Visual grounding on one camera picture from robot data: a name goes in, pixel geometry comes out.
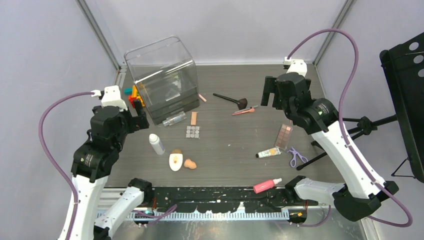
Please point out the white oval compact case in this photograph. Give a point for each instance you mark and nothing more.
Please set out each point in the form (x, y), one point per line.
(175, 160)

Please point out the black tripod stand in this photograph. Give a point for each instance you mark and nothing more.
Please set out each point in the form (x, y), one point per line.
(364, 127)

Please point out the pink makeup brush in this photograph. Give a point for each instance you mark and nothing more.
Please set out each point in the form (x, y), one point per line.
(250, 110)

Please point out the pink spray bottle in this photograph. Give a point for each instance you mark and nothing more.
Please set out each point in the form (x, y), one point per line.
(266, 185)

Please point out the clear acrylic drawer organizer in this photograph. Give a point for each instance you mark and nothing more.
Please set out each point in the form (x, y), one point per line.
(165, 76)

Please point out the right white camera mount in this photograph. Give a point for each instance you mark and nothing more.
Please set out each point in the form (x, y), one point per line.
(292, 65)

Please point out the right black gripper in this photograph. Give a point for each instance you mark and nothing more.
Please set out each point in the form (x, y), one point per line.
(270, 86)

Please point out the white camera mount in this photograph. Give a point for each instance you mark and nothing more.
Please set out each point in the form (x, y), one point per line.
(111, 97)
(292, 65)

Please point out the clear small bottle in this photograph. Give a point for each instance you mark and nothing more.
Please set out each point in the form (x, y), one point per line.
(174, 119)

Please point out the pink lipstick tube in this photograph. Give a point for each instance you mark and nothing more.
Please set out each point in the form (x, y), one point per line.
(202, 98)

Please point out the black fan makeup brush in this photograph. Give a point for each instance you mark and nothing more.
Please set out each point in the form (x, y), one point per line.
(241, 103)

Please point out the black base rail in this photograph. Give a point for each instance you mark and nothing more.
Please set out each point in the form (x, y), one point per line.
(222, 199)

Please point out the colourful toy block stack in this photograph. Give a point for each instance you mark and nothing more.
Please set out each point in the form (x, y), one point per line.
(133, 95)

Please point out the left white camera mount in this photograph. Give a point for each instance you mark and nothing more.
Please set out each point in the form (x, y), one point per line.
(111, 97)

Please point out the purple eyelash curler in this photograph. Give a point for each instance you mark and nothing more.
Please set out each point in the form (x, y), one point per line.
(296, 156)

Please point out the black perforated panel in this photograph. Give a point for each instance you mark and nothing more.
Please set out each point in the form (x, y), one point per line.
(404, 74)

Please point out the white cylindrical bottle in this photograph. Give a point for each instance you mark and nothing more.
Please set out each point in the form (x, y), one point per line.
(156, 144)

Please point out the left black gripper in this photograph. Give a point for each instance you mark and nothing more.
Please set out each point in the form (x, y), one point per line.
(137, 121)

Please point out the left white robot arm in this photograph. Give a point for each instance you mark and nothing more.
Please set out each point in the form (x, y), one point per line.
(91, 167)

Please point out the small printed cream tube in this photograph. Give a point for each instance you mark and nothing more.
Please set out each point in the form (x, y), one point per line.
(268, 153)

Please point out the eyeshadow palette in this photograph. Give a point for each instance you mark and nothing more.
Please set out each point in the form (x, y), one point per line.
(283, 137)

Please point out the grey square sample palette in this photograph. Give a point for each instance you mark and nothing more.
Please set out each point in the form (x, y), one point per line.
(192, 132)

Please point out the peach concealer stick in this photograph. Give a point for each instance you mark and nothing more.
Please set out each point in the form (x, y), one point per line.
(193, 119)

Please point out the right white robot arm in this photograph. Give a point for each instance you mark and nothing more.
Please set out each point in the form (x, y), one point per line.
(363, 190)

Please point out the beige makeup sponge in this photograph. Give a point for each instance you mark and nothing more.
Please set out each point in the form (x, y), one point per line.
(188, 163)

